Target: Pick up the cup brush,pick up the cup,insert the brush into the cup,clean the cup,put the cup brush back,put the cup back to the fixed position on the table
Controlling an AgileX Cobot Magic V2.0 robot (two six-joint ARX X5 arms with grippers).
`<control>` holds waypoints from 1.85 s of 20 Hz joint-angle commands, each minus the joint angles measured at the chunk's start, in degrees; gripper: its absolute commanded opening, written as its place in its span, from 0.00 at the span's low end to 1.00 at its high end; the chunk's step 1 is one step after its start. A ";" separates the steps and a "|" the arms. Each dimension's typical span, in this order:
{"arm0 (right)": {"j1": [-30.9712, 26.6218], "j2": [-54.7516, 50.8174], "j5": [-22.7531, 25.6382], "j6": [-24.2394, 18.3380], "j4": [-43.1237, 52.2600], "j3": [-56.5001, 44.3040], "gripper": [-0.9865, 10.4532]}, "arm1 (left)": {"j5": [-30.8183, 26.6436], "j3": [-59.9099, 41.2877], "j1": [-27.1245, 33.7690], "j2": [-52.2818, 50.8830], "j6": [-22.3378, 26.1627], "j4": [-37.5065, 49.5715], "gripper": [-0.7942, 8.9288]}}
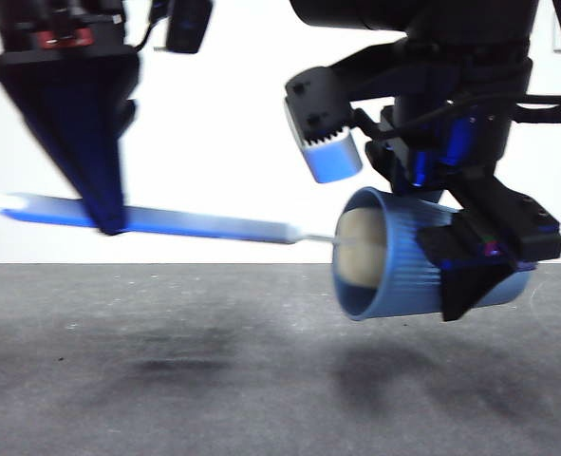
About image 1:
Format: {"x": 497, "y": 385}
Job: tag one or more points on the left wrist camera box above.
{"x": 188, "y": 26}

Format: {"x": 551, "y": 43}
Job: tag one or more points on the blue ribbed plastic cup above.
{"x": 403, "y": 285}

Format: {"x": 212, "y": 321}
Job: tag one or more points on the white wall socket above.
{"x": 557, "y": 33}

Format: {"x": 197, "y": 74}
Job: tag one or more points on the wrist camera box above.
{"x": 330, "y": 157}
{"x": 188, "y": 26}

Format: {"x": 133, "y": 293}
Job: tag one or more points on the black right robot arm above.
{"x": 451, "y": 19}

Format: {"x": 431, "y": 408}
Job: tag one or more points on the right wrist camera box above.
{"x": 330, "y": 157}

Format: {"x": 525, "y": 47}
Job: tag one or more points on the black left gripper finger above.
{"x": 128, "y": 119}
{"x": 80, "y": 123}

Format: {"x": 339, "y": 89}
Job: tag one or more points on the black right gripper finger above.
{"x": 465, "y": 280}

